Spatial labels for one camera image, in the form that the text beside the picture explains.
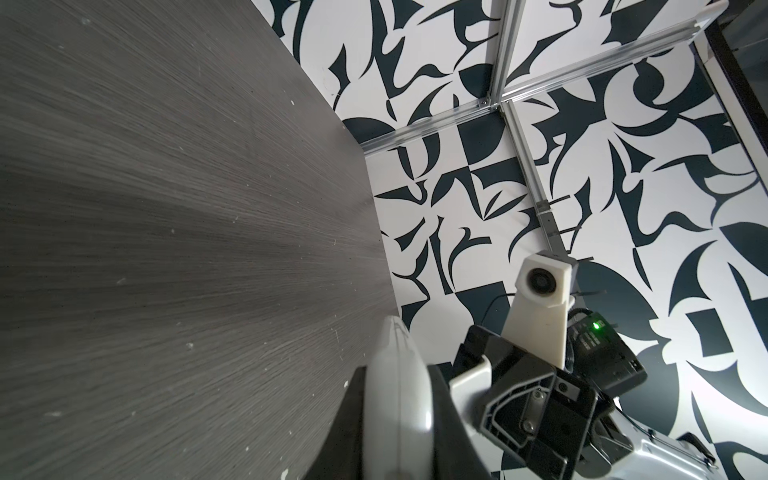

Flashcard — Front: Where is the white red remote control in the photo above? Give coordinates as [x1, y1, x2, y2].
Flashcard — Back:
[362, 316, 434, 479]

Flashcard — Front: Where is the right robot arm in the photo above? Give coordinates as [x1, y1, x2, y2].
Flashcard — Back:
[450, 312, 725, 479]

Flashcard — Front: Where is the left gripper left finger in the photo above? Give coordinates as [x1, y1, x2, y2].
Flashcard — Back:
[304, 366, 366, 480]

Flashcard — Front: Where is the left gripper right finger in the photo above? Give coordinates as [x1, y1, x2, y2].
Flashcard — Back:
[428, 365, 491, 480]

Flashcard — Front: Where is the aluminium frame rail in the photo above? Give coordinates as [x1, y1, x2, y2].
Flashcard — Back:
[359, 0, 730, 157]

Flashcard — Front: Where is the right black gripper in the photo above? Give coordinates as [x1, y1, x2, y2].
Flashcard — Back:
[452, 326, 633, 479]

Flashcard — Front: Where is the white battery cover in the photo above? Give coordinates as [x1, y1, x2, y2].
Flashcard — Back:
[449, 355, 492, 437]

